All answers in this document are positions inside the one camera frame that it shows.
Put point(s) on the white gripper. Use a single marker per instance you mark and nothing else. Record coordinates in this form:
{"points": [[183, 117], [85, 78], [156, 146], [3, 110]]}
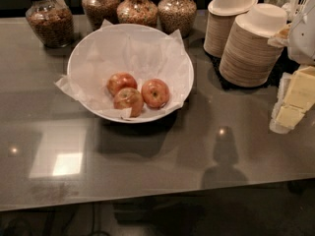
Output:
{"points": [[303, 39]]}

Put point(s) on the red apple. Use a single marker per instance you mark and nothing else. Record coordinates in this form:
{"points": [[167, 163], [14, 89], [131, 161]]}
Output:
{"points": [[120, 81], [129, 98], [155, 93]]}

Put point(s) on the paper bowl stack front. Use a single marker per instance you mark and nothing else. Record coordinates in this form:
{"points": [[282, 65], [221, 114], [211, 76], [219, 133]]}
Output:
{"points": [[248, 59]]}

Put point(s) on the paper bowl stack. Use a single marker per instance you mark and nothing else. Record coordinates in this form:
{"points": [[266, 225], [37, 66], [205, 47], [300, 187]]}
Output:
{"points": [[248, 59], [221, 15]]}

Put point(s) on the paper bowl stack back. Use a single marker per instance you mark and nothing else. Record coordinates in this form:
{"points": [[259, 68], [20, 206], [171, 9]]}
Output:
{"points": [[221, 15]]}

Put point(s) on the white bowl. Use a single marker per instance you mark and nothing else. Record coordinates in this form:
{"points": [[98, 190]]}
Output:
{"points": [[98, 49]]}

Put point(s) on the red apple front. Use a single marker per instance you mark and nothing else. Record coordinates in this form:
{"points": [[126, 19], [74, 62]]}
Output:
{"points": [[129, 98]]}

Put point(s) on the black mat under stacks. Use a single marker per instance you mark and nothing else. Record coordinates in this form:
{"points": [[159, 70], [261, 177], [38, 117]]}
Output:
{"points": [[283, 65]]}

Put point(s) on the glass cereal jar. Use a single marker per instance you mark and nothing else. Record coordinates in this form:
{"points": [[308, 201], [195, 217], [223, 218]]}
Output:
{"points": [[140, 12], [99, 10], [177, 15], [52, 22]]}

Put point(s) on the white paper liner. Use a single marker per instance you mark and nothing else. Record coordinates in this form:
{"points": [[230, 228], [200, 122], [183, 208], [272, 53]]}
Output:
{"points": [[144, 53]]}

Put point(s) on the glass cereal jar far left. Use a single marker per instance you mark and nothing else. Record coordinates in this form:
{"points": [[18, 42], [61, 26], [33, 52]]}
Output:
{"points": [[52, 22]]}

